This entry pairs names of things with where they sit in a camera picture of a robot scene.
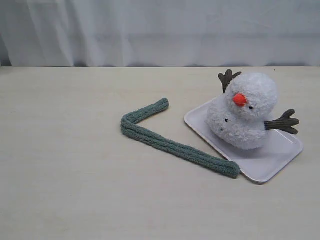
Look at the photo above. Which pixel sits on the green knitted scarf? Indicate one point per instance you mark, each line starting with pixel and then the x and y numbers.
pixel 130 128

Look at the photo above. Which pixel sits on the white plush snowman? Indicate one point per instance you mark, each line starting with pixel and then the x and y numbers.
pixel 239 116

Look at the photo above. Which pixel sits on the white rectangular plastic tray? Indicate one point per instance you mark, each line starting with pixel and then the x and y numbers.
pixel 259 165

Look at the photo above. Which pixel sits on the white background curtain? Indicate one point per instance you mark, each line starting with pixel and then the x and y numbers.
pixel 159 33

